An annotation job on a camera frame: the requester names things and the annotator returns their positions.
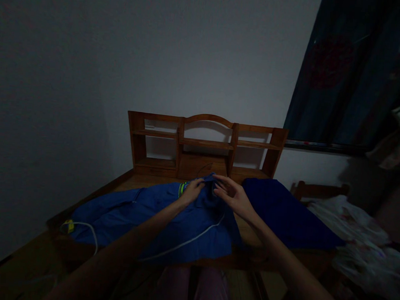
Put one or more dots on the person's right hand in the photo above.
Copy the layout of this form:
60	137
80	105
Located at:
237	197

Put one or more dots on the person's left hand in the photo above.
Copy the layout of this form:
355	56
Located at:
191	192

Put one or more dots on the person's left fingers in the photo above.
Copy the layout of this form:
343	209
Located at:
198	183

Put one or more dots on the person's right fingers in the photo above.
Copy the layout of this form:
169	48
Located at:
222	191

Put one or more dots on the person's right thumb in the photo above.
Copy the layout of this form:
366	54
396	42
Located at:
224	179

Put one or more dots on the blue jacket with white piping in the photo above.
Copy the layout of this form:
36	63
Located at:
124	213

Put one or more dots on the wooden desk shelf hutch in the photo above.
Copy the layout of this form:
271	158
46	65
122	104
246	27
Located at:
207	143

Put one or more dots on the wooden desk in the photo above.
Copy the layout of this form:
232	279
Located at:
145	181

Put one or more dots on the folded dark blue garment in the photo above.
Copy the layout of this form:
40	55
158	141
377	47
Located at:
283	213

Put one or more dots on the wooden chair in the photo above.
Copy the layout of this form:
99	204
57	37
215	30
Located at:
321	190

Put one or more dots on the person's legs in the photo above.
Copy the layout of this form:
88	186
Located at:
197	289

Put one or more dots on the yellow tag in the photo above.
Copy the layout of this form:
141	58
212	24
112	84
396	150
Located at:
69	226

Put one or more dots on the pile of white plastic bags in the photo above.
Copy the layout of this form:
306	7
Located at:
355	236

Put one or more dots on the window with blue curtain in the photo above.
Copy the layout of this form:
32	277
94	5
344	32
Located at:
335	76

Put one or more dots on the hanging light clothes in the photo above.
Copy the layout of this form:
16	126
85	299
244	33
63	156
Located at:
394	142

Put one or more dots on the white wall socket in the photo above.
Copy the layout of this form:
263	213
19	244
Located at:
150	123

